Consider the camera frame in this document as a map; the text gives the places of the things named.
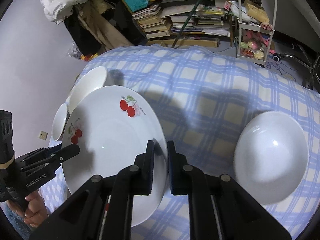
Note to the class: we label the green pole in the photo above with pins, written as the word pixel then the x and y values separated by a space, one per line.
pixel 186 22

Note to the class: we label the white cherry-pattern plate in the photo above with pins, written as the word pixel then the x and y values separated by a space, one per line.
pixel 112 125

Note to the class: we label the beige hanging garment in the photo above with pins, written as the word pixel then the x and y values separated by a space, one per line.
pixel 90 16

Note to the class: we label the white wire rack cart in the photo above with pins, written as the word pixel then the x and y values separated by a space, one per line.
pixel 256 30

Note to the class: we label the plain white deep plate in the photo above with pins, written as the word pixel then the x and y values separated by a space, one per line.
pixel 271 157

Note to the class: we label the person's left hand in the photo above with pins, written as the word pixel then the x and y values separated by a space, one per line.
pixel 31 218

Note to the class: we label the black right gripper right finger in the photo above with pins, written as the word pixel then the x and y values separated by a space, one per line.
pixel 219 208

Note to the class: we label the stack of books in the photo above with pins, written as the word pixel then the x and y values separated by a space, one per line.
pixel 166 18

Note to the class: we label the wall socket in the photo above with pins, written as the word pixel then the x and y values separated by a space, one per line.
pixel 43 135

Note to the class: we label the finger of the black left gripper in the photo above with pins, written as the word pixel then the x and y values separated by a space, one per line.
pixel 61 154

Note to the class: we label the white bowl red exterior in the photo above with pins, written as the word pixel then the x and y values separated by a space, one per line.
pixel 93 80

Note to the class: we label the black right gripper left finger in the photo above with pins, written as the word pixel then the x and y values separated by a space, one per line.
pixel 102 207

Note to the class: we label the small white bowl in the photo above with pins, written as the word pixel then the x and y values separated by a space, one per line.
pixel 59 121

